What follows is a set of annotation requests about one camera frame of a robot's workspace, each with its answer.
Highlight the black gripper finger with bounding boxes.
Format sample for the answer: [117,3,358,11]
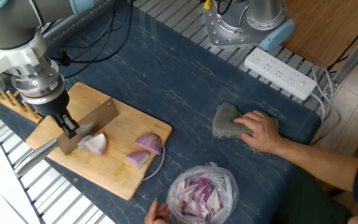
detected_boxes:
[63,118,80,139]
[50,114,70,131]

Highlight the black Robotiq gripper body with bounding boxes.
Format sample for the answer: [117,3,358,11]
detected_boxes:
[32,89,71,118]

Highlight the red onion piece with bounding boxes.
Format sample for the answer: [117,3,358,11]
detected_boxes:
[83,133,108,156]
[77,134,93,149]
[125,151,150,169]
[134,133,163,156]

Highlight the steel cleaver knife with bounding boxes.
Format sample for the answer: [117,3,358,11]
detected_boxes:
[13,98,120,178]

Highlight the grey green cloth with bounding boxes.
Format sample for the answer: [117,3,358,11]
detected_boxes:
[211,101,279,141]

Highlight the person right forearm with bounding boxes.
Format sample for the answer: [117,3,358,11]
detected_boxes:
[273,138,358,192]

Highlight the person left hand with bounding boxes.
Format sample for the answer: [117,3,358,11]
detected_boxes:
[144,198,172,224]

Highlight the person right hand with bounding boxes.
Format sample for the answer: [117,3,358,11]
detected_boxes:
[233,110,282,155]

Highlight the wooden peg knife rack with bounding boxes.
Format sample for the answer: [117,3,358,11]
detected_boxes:
[0,90,45,124]

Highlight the wooden cutting board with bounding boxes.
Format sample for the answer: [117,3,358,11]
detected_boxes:
[25,82,173,202]

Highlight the grey board hanging loop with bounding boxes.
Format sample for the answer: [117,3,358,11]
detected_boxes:
[142,145,167,182]

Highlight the dark blue marbled mat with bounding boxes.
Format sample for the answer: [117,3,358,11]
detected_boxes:
[0,6,323,224]

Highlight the plastic bag of chopped onion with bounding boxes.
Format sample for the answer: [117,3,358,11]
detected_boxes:
[165,162,239,224]

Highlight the white power strip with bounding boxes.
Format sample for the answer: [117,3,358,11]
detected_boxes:
[244,47,318,101]

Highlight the dark green trousers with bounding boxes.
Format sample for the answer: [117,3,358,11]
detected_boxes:
[272,166,354,224]

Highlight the brown wooden panel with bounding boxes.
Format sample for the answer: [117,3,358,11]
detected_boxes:
[281,0,358,69]

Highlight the silver wrist coupling ring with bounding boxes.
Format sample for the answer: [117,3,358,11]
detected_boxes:
[9,60,67,105]

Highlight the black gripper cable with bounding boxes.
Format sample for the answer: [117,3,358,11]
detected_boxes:
[50,0,135,78]

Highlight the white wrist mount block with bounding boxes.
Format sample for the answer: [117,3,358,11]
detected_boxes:
[0,29,48,94]

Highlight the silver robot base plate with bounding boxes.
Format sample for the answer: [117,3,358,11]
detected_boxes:
[202,0,269,49]

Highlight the white power strip cord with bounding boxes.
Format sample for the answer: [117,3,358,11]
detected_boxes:
[309,65,343,147]

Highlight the aluminium frame profile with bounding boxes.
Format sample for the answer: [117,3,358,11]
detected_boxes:
[331,27,358,85]

